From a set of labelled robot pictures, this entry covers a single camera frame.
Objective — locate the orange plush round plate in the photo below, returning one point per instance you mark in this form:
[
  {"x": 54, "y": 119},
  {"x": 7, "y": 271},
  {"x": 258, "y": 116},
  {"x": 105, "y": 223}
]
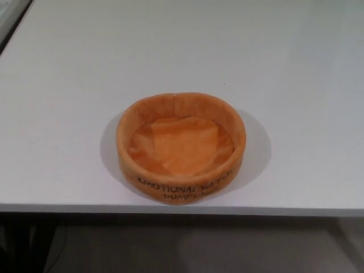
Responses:
[{"x": 182, "y": 145}]

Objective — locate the grey adjacent table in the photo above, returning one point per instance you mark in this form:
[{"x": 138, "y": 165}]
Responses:
[{"x": 4, "y": 5}]

